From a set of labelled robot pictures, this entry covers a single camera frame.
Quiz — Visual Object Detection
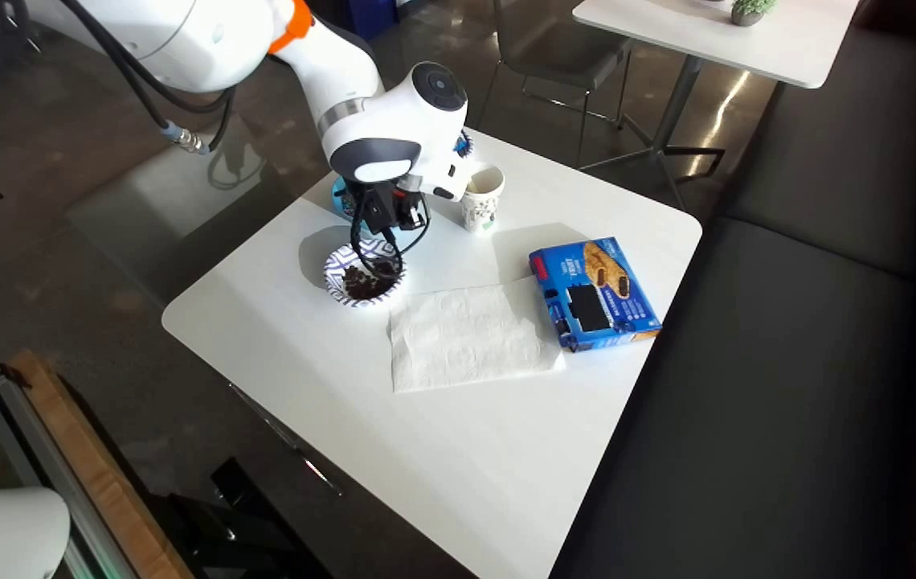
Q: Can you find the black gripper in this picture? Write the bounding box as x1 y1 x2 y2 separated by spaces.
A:
348 179 437 289

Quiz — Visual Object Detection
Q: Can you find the blue plastic bowl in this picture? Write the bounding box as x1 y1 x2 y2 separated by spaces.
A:
327 170 374 223

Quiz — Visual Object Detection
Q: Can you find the patterned paper bowl with chocolate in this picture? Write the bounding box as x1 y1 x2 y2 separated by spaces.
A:
322 234 414 309

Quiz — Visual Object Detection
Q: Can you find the patterned paper cup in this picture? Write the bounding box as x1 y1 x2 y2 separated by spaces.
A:
457 164 508 234

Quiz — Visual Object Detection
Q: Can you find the white paper napkin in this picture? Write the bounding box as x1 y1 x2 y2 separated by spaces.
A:
385 281 570 399

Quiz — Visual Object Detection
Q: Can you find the blue cookie box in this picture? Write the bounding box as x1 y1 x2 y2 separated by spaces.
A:
528 234 662 354

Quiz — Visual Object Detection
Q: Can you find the black stool with metal legs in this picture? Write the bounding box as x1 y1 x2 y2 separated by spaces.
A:
477 0 631 164

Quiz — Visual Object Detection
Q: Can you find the wooden plank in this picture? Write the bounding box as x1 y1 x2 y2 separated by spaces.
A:
0 352 196 579

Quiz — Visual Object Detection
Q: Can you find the white side table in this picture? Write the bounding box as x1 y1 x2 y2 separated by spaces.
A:
570 0 865 203

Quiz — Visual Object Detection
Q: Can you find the black bench sofa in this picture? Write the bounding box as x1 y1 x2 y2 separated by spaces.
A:
551 0 916 579

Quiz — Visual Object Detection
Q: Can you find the green round ball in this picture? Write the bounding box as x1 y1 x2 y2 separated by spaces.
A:
729 0 773 28

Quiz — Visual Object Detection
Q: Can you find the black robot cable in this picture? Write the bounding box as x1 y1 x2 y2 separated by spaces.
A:
59 0 242 155

